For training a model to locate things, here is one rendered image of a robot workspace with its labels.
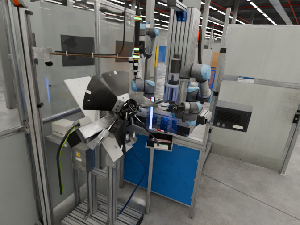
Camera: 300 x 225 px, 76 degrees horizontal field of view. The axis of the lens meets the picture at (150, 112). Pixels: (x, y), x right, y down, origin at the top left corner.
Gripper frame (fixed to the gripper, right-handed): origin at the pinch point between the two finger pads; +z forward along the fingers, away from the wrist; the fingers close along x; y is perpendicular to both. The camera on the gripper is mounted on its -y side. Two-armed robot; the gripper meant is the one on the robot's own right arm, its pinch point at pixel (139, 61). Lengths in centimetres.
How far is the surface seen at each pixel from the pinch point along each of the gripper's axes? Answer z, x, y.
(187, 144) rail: 68, -64, -17
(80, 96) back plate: 23, 9, -72
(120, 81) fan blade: 11, -12, -51
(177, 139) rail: 65, -54, -17
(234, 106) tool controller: 24, -95, -18
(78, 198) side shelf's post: 134, 28, -63
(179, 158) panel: 85, -57, -15
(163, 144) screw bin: 63, -47, -38
